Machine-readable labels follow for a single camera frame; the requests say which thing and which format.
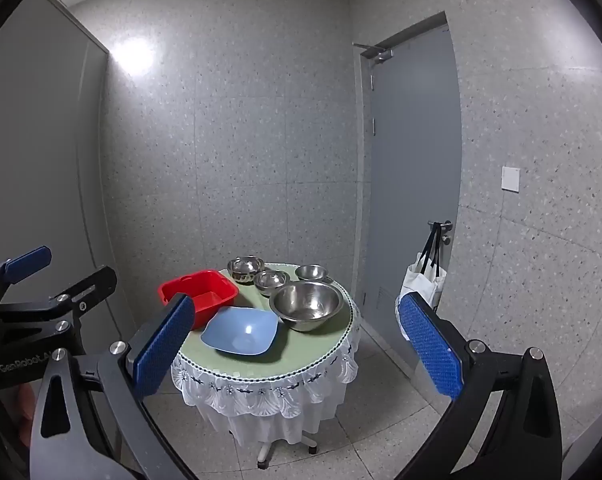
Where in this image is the metal door closer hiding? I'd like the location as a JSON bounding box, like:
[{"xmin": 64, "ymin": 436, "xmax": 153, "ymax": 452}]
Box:
[{"xmin": 353, "ymin": 42, "xmax": 394, "ymax": 63}]

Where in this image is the grey partition panel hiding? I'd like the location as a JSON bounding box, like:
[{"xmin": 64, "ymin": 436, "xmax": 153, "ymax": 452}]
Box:
[{"xmin": 0, "ymin": 0, "xmax": 136, "ymax": 341}]

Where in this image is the blue plastic bowl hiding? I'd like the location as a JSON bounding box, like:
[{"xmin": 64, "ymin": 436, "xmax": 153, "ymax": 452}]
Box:
[{"xmin": 201, "ymin": 306, "xmax": 280, "ymax": 357}]

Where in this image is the white table base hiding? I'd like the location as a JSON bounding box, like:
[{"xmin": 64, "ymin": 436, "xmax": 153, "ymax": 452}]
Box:
[{"xmin": 256, "ymin": 430, "xmax": 319, "ymax": 466}]

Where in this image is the green lace-edged tablecloth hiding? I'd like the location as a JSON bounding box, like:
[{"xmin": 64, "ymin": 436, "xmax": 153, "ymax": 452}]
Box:
[{"xmin": 171, "ymin": 262, "xmax": 362, "ymax": 448}]

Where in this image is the large steel bowl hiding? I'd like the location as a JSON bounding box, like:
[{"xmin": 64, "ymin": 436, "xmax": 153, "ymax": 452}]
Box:
[{"xmin": 269, "ymin": 281, "xmax": 344, "ymax": 333}]

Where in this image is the red plastic basin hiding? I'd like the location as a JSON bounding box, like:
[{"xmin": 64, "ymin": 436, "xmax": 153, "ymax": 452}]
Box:
[{"xmin": 158, "ymin": 270, "xmax": 240, "ymax": 331}]

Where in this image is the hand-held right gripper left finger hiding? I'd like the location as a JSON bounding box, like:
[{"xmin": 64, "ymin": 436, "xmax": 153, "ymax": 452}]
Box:
[{"xmin": 28, "ymin": 294, "xmax": 202, "ymax": 480}]

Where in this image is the grey door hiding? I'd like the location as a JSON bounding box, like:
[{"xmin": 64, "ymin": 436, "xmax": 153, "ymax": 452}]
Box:
[{"xmin": 366, "ymin": 25, "xmax": 462, "ymax": 381}]

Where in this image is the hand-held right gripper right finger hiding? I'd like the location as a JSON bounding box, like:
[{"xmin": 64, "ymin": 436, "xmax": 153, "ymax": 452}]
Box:
[{"xmin": 396, "ymin": 292, "xmax": 564, "ymax": 480}]

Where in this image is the person's left hand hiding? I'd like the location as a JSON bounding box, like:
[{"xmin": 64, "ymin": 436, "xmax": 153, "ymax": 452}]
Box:
[{"xmin": 18, "ymin": 385, "xmax": 38, "ymax": 448}]

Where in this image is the hammered small steel bowl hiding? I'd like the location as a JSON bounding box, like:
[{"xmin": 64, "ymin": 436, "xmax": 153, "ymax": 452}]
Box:
[{"xmin": 227, "ymin": 256, "xmax": 266, "ymax": 285}]

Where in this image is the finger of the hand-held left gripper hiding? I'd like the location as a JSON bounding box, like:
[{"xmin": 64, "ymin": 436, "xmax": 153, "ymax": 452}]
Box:
[
  {"xmin": 46, "ymin": 266, "xmax": 118, "ymax": 320},
  {"xmin": 0, "ymin": 246, "xmax": 52, "ymax": 308}
]

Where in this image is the metal door handle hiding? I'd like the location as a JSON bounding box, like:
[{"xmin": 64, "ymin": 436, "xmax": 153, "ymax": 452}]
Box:
[{"xmin": 428, "ymin": 220, "xmax": 452, "ymax": 246}]

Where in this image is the white tote bag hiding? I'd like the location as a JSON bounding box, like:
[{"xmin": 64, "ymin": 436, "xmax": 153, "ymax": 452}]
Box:
[{"xmin": 396, "ymin": 222, "xmax": 448, "ymax": 341}]

